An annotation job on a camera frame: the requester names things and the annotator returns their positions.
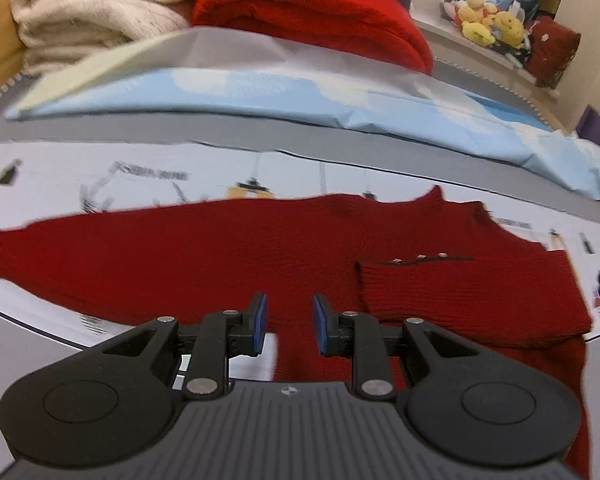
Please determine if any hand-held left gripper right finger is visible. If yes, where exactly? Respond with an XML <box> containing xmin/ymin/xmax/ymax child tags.
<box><xmin>312</xmin><ymin>294</ymin><xmax>482</xmax><ymax>402</ymax></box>

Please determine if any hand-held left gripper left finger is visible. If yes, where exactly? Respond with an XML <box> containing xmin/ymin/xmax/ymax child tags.
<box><xmin>99</xmin><ymin>292</ymin><xmax>269</xmax><ymax>402</ymax></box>

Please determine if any dark red knit sweater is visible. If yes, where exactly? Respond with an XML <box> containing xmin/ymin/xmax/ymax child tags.
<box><xmin>0</xmin><ymin>185</ymin><xmax>595</xmax><ymax>480</ymax></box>

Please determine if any purple box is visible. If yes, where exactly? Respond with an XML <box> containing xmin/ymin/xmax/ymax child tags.
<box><xmin>577</xmin><ymin>105</ymin><xmax>600</xmax><ymax>149</ymax></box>

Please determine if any dark red cushion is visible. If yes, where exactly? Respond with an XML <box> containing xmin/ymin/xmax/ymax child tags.
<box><xmin>524</xmin><ymin>16</ymin><xmax>582</xmax><ymax>89</ymax></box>

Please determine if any white printed bed sheet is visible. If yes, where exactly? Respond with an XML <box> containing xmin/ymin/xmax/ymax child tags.
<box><xmin>0</xmin><ymin>110</ymin><xmax>600</xmax><ymax>411</ymax></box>

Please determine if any pile of yellow plush toys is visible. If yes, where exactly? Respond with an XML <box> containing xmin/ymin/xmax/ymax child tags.
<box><xmin>442</xmin><ymin>0</ymin><xmax>532</xmax><ymax>53</ymax></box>

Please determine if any bright red folded blanket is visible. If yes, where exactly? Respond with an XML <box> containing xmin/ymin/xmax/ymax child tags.
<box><xmin>191</xmin><ymin>0</ymin><xmax>435</xmax><ymax>77</ymax></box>

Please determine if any folded cream fleece blanket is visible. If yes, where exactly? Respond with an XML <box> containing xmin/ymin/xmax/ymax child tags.
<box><xmin>11</xmin><ymin>0</ymin><xmax>212</xmax><ymax>78</ymax></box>

